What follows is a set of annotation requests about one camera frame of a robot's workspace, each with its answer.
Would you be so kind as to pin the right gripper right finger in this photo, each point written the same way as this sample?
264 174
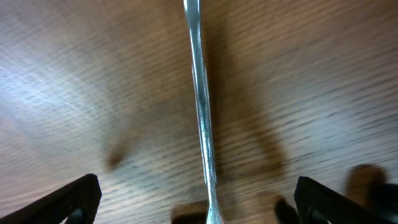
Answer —
317 203

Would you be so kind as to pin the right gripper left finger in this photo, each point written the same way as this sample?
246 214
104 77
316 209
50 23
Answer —
76 202

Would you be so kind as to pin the small metal hammer tool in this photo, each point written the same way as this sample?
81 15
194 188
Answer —
192 9

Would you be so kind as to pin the black orange needle-nose pliers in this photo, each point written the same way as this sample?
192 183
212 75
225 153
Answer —
285 213

